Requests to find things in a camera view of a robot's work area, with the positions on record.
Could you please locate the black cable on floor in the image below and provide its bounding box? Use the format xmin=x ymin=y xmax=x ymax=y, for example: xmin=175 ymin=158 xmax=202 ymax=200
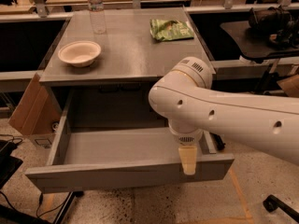
xmin=36 ymin=192 xmax=66 ymax=219

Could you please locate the cardboard box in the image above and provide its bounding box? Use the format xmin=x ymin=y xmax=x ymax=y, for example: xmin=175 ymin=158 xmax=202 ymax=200
xmin=8 ymin=74 xmax=61 ymax=148

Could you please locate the white paper bowl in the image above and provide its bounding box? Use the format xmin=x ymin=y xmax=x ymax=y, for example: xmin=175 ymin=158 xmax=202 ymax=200
xmin=58 ymin=41 xmax=101 ymax=67

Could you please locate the black equipment at left edge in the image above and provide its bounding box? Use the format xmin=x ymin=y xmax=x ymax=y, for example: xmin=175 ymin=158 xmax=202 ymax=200
xmin=0 ymin=140 xmax=22 ymax=189

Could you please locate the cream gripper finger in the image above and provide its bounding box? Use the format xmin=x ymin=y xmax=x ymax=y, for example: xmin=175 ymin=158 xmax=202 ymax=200
xmin=178 ymin=146 xmax=197 ymax=175

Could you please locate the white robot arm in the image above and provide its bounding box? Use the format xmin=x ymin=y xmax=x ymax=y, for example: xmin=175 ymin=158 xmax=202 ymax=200
xmin=149 ymin=57 xmax=299 ymax=175

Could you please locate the green chip bag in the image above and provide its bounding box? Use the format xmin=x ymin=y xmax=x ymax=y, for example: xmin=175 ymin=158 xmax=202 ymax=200
xmin=149 ymin=19 xmax=194 ymax=42

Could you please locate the grey drawer cabinet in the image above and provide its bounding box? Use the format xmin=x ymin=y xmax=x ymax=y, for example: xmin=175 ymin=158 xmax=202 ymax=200
xmin=40 ymin=8 xmax=214 ymax=131

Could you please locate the black caster leg right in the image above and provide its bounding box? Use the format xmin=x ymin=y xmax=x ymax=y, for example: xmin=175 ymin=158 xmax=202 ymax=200
xmin=263 ymin=195 xmax=299 ymax=223

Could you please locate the clear plastic water bottle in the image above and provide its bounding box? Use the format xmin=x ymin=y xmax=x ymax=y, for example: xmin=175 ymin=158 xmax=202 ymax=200
xmin=88 ymin=0 xmax=106 ymax=34

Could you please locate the grey top drawer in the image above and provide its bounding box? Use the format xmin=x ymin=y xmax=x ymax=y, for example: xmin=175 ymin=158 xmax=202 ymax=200
xmin=25 ymin=89 xmax=234 ymax=193

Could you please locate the black bag on chair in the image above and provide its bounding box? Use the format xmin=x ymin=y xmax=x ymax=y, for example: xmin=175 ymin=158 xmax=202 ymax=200
xmin=249 ymin=7 xmax=299 ymax=48

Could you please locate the black stand leg left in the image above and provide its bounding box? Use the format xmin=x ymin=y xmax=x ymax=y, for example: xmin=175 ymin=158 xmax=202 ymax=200
xmin=52 ymin=191 xmax=84 ymax=224

